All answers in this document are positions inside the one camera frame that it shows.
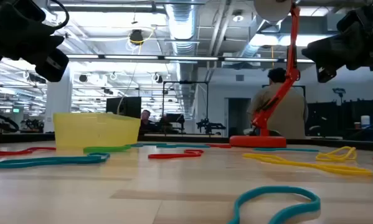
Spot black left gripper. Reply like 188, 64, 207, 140
0, 0, 70, 83

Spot long yellow rubber band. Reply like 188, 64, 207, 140
242, 152, 373, 178

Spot green rubber band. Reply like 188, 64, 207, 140
82, 145, 132, 154

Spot yellow translucent plastic bin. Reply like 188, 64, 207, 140
52, 112, 142, 149

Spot white pillar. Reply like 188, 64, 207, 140
44, 67, 73, 134

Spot black cabinets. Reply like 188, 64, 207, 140
307, 98, 373, 141

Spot person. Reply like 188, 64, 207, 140
247, 67, 309, 139
139, 109, 158, 131

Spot black monitor box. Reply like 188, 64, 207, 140
106, 96, 142, 119

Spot long teal rubber band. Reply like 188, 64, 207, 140
0, 152, 111, 170

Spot red articulated desk lamp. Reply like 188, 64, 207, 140
229, 0, 301, 149

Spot long ceiling light strip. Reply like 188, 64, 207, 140
66, 54, 316, 64

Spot thick teal rubber band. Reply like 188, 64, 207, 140
227, 185, 322, 224

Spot camera on stand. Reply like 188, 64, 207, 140
331, 87, 347, 105

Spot black ceiling cable reel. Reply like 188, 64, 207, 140
129, 29, 145, 46

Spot silver air duct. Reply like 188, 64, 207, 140
164, 2, 200, 121

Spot black metal frame rack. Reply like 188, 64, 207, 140
162, 80, 209, 135

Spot black table edge rail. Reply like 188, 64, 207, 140
0, 132, 373, 153

